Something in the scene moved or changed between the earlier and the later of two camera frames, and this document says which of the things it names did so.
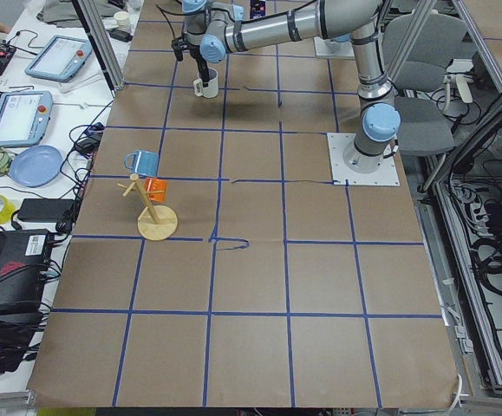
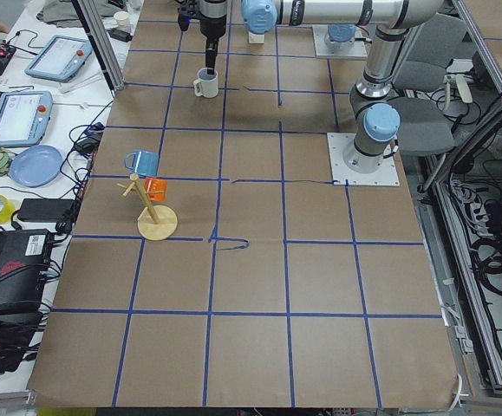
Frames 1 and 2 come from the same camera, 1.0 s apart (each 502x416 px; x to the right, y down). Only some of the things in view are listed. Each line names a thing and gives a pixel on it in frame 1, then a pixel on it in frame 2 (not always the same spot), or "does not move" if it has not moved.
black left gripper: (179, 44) -> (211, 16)
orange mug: (153, 185) does not move
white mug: (210, 91) does not move
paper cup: (122, 18) does not move
